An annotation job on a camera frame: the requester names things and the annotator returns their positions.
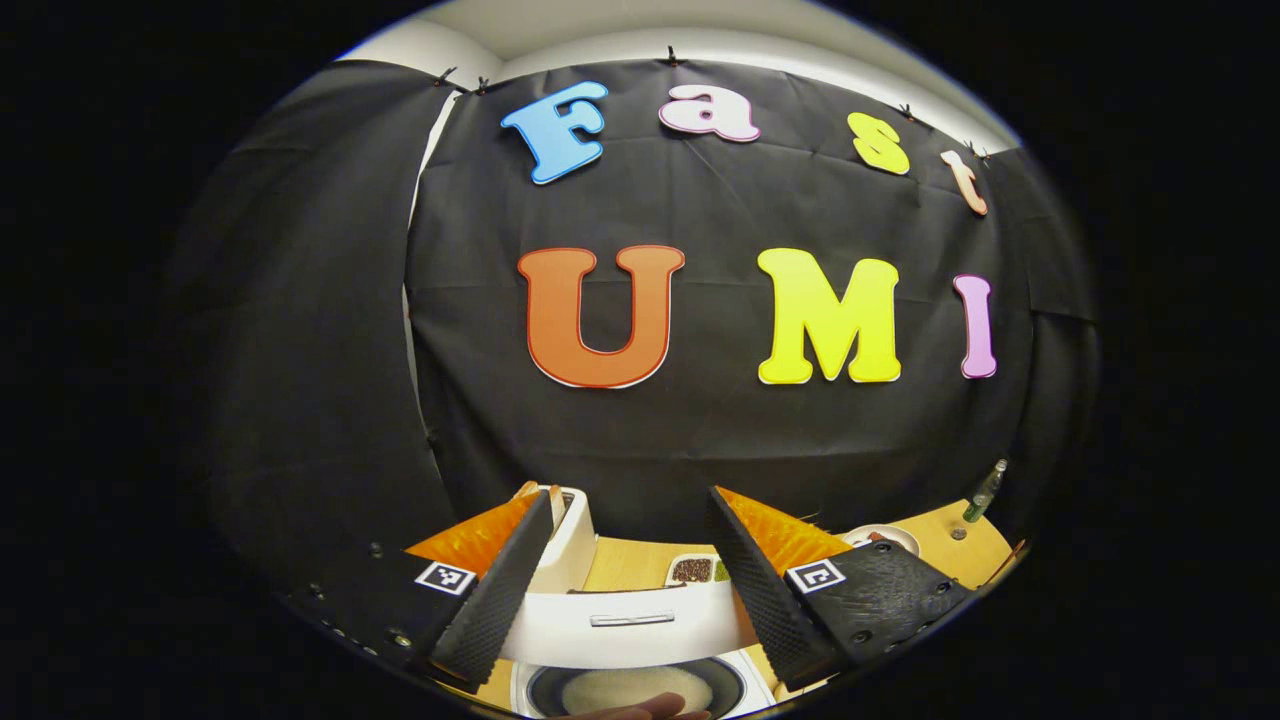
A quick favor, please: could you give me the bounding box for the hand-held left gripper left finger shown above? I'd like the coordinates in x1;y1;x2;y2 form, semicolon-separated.
283;488;556;693

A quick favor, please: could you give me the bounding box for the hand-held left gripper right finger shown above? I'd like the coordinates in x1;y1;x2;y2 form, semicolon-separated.
704;485;977;693

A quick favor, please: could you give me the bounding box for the white rice cooker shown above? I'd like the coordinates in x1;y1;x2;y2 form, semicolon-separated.
497;583;779;720

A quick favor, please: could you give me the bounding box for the white rice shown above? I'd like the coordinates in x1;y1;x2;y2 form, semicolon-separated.
560;667;716;716

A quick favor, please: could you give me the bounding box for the small white divided dish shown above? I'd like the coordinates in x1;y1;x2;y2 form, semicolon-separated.
665;553;731;588

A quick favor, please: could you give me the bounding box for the white toaster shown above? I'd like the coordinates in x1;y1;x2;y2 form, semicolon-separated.
525;485;599;593

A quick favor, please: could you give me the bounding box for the white round plate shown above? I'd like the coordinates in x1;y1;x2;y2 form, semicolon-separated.
840;524;921;557

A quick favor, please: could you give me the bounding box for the black backdrop cloth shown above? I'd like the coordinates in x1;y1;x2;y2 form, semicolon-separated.
165;58;1101;601

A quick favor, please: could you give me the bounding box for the clear plastic water bottle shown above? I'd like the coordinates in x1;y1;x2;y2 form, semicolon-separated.
962;459;1009;524

